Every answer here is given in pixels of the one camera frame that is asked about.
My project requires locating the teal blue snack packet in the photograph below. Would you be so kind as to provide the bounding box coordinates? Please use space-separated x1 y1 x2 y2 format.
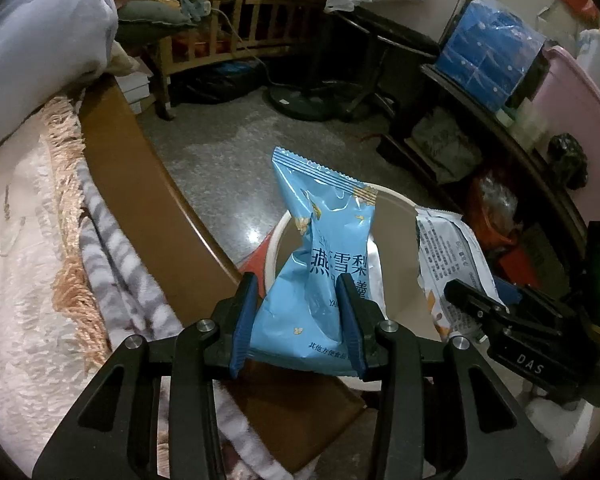
249 146 377 376

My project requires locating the torn white snack bag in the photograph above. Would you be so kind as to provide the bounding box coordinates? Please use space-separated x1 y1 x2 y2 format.
416 207 501 342

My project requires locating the cream trash bucket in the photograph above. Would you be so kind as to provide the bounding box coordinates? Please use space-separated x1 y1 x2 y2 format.
263 184 440 391

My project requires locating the grey striped blanket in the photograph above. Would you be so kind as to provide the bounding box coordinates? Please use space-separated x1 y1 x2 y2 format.
76 160 292 479

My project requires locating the pink quilted bedspread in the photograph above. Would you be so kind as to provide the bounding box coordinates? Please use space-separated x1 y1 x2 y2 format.
0 96 110 474

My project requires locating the pink plastic basin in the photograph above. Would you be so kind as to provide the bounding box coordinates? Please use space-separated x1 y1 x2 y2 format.
532 46 600 222

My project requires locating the blue tissue package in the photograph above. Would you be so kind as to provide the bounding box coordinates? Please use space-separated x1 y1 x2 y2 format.
434 0 546 113

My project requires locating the grey blue duvet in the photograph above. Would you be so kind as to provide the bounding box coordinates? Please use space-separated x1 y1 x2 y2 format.
0 0 118 144

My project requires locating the wooden bed frame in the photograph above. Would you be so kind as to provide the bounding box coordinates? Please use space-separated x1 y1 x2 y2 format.
79 75 363 474

